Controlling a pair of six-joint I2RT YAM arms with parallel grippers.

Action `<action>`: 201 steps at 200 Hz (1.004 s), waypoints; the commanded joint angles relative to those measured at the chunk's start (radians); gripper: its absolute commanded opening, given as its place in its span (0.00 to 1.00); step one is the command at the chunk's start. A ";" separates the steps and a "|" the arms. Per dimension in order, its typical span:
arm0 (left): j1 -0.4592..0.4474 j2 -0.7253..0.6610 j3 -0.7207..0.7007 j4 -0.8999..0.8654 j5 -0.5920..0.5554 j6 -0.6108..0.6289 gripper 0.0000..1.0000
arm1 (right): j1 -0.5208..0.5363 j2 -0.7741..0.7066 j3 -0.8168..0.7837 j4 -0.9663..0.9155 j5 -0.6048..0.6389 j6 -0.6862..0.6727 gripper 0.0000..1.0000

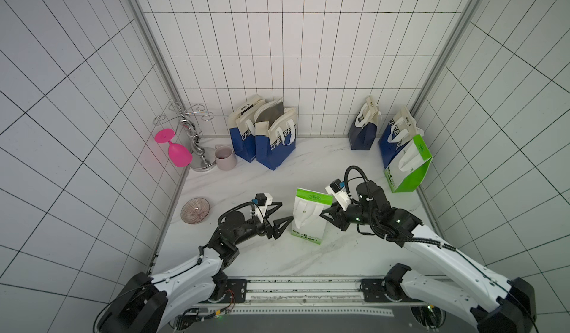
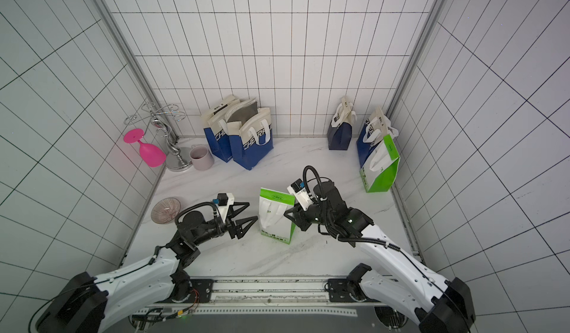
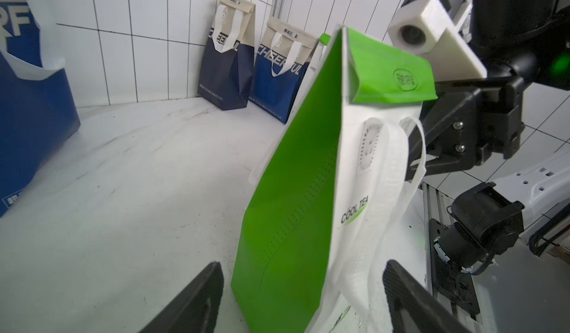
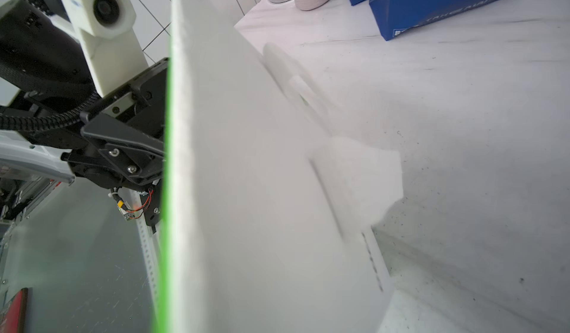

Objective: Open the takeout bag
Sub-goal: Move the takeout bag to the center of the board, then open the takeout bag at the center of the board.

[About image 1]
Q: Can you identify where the green white bag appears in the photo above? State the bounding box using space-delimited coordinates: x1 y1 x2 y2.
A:
384 135 433 193
292 188 334 245

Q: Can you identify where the blue Cheerful bag front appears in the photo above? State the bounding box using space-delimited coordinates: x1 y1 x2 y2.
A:
229 95 266 162

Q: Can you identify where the blue cheerful bag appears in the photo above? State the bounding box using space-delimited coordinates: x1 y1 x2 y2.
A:
229 95 266 162
254 99 298 171

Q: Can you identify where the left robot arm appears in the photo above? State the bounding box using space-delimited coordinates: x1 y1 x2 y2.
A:
92 194 294 332

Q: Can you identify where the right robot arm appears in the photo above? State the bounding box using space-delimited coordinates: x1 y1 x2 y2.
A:
320 180 537 332

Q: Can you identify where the dark bag behind left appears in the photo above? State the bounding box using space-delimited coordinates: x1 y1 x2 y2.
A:
348 96 381 150

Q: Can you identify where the dark blue bag behind right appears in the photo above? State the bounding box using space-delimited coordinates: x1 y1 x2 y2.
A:
378 106 424 168

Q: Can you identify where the mauve ceramic mug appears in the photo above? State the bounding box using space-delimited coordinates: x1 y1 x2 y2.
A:
215 145 238 171

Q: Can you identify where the round drain cover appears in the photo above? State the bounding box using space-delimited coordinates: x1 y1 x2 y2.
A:
180 197 210 225

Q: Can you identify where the chrome glass holder stand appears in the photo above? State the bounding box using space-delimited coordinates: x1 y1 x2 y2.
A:
153 102 216 172

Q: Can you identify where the pink plastic wine glass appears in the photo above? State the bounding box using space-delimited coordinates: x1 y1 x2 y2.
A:
154 128 193 168

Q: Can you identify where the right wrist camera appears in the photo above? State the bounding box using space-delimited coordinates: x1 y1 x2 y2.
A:
325 179 352 211

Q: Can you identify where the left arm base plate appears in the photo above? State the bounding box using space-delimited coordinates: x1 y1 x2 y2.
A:
207 279 248 304

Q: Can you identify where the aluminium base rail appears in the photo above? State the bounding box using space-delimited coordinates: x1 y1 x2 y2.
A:
124 276 484 308

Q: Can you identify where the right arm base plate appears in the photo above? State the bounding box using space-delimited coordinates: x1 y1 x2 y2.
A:
359 278 419 303

